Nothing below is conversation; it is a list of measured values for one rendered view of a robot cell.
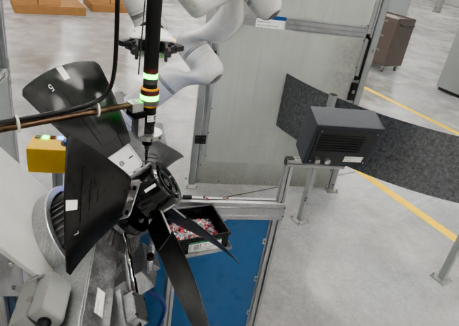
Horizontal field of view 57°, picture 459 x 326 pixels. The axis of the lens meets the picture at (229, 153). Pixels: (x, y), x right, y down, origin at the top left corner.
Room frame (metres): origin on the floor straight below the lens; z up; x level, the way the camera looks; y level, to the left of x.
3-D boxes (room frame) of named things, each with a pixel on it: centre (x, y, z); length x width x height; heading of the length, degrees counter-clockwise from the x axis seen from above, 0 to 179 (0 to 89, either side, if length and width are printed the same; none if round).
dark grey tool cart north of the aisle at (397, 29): (7.52, -2.37, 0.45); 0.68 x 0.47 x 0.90; 36
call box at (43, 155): (1.21, 0.58, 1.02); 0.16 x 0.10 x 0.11; 103
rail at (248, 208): (1.30, 0.19, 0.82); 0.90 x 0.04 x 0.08; 103
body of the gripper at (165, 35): (1.03, 0.23, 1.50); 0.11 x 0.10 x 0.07; 13
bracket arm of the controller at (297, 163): (1.42, -0.33, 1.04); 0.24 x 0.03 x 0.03; 103
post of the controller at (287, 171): (1.40, -0.23, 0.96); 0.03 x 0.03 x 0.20; 13
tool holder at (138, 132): (0.92, 0.21, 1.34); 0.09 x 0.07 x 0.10; 138
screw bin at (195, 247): (1.15, 0.09, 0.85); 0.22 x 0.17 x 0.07; 118
